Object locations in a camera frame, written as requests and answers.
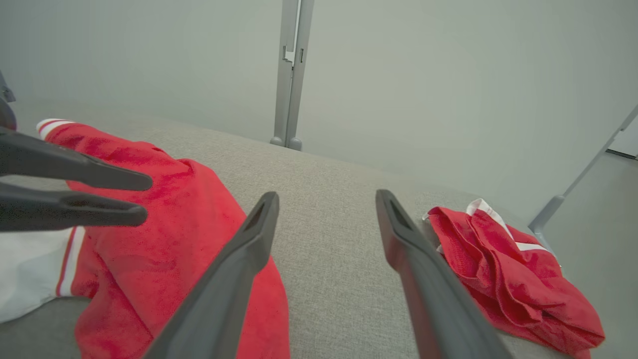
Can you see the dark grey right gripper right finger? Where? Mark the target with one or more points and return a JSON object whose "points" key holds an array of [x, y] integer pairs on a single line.
{"points": [[438, 309]]}

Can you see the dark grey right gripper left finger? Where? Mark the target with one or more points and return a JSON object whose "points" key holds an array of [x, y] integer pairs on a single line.
{"points": [[219, 299]]}

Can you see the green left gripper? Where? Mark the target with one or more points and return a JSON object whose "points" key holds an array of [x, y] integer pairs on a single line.
{"points": [[7, 117]]}

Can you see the red Bulls 23 jersey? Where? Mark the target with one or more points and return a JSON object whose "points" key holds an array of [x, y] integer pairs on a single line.
{"points": [[164, 239]]}

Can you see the red mesh Bulls shorts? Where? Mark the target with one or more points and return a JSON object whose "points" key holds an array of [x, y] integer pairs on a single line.
{"points": [[523, 284]]}

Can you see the grey metal partition post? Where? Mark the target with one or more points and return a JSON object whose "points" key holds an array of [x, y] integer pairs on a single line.
{"points": [[286, 75], [583, 174]]}

